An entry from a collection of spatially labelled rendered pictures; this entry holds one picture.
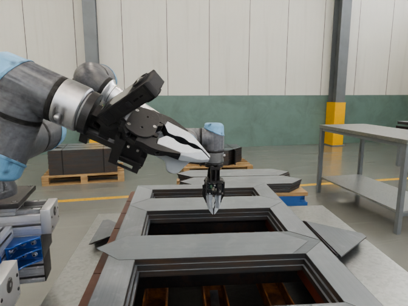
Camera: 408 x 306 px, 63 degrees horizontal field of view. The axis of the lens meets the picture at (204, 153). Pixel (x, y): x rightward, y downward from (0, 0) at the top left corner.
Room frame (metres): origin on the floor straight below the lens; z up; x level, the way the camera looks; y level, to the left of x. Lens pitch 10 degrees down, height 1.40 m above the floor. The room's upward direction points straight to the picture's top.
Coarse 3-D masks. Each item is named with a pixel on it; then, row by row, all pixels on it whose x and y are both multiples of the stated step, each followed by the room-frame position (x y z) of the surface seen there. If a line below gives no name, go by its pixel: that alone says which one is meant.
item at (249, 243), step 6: (240, 234) 1.18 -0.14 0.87; (246, 234) 1.18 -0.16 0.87; (252, 234) 1.18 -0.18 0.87; (240, 240) 1.13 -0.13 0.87; (246, 240) 1.13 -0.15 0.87; (252, 240) 1.13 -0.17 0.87; (258, 240) 1.13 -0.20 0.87; (240, 246) 1.08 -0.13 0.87; (246, 246) 1.08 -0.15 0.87; (252, 246) 1.08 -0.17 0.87; (258, 246) 1.08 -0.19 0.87; (246, 252) 1.04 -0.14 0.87; (252, 252) 1.04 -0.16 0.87; (258, 252) 1.04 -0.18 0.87; (264, 252) 1.04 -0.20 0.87
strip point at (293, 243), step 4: (280, 236) 1.17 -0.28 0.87; (284, 236) 1.17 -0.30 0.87; (288, 236) 1.17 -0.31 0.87; (292, 236) 1.17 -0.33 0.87; (284, 240) 1.13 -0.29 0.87; (288, 240) 1.13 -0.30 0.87; (292, 240) 1.13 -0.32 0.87; (296, 240) 1.13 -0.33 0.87; (300, 240) 1.13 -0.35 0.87; (304, 240) 1.13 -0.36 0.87; (288, 244) 1.10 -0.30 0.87; (292, 244) 1.10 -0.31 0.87; (296, 244) 1.10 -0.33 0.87; (300, 244) 1.10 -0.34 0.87; (288, 248) 1.07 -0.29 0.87; (292, 248) 1.07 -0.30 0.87; (296, 248) 1.07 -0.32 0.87; (292, 252) 1.04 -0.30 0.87
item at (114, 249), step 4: (116, 240) 1.13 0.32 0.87; (120, 240) 1.13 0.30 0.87; (124, 240) 1.13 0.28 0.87; (108, 244) 1.10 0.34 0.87; (112, 244) 1.10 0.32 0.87; (116, 244) 1.10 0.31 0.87; (120, 244) 1.10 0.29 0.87; (108, 248) 1.07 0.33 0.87; (112, 248) 1.07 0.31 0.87; (116, 248) 1.07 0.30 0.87; (120, 248) 1.07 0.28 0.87; (104, 252) 1.04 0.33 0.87; (108, 252) 1.04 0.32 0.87; (112, 252) 1.04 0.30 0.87; (116, 252) 1.04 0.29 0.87; (120, 252) 1.04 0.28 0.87; (112, 256) 1.01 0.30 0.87; (116, 256) 1.01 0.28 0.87
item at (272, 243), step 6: (258, 234) 1.18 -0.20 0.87; (264, 234) 1.18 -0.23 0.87; (270, 234) 1.18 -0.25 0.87; (276, 234) 1.18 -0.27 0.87; (264, 240) 1.13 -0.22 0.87; (270, 240) 1.13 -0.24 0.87; (276, 240) 1.13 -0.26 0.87; (264, 246) 1.08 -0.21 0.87; (270, 246) 1.08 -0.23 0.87; (276, 246) 1.08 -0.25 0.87; (282, 246) 1.08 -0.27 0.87; (270, 252) 1.04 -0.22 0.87; (276, 252) 1.04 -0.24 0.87; (282, 252) 1.04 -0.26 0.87; (288, 252) 1.04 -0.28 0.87
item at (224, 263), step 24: (168, 192) 1.77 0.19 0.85; (192, 192) 1.78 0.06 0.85; (240, 192) 1.80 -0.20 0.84; (168, 216) 1.44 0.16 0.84; (192, 216) 1.45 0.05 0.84; (216, 216) 1.46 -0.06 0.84; (240, 216) 1.46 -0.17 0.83; (264, 216) 1.47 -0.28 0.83; (312, 240) 1.13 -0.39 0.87; (144, 264) 1.00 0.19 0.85; (168, 264) 1.00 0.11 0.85; (192, 264) 1.00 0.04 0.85; (216, 264) 1.01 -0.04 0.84; (240, 264) 1.01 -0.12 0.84; (264, 264) 1.02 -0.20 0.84; (288, 264) 1.03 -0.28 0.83; (312, 264) 0.98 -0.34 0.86
